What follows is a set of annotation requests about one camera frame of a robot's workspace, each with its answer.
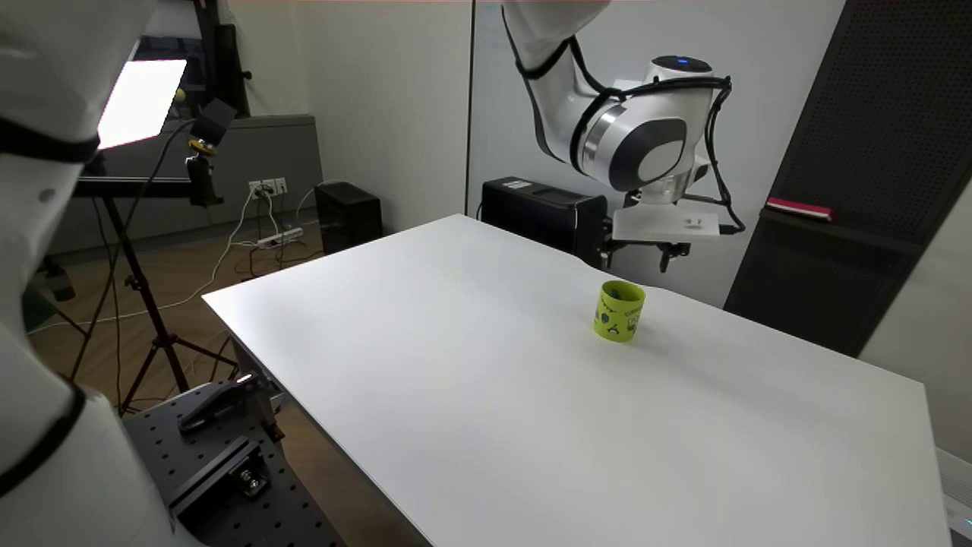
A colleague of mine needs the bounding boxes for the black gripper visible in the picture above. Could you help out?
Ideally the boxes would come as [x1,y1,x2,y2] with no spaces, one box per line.
[609,205,724,266]

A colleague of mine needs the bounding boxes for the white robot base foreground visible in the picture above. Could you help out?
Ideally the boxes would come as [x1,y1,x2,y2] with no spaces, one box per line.
[0,0,201,547]

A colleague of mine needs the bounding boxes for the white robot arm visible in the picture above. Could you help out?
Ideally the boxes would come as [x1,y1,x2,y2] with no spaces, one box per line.
[501,0,747,266]

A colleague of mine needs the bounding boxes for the black computer tower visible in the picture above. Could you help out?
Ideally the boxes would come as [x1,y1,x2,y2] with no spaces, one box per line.
[481,176,609,266]

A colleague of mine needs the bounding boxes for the green mug with drawings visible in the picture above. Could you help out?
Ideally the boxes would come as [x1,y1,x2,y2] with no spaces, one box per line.
[594,280,647,342]

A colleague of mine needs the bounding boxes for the pink label on cabinet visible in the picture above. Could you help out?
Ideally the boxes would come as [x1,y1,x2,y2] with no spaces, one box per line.
[766,198,833,223]

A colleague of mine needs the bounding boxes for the dark tall cabinet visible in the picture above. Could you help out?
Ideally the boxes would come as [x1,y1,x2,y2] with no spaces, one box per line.
[727,0,972,356]

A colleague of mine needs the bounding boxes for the small black box on floor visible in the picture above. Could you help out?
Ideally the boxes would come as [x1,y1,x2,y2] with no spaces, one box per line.
[317,183,383,253]

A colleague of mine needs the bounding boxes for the white power strip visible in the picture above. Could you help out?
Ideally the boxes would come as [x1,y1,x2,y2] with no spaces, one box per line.
[254,227,305,246]

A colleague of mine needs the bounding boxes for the black light tripod stand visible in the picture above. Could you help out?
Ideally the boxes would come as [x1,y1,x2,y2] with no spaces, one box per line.
[75,101,237,411]

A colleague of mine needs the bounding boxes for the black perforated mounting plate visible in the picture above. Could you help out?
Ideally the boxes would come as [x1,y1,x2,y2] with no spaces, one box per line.
[125,384,339,547]

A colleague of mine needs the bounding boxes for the bright studio light panel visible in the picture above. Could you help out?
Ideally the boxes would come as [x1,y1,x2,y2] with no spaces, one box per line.
[97,57,186,151]

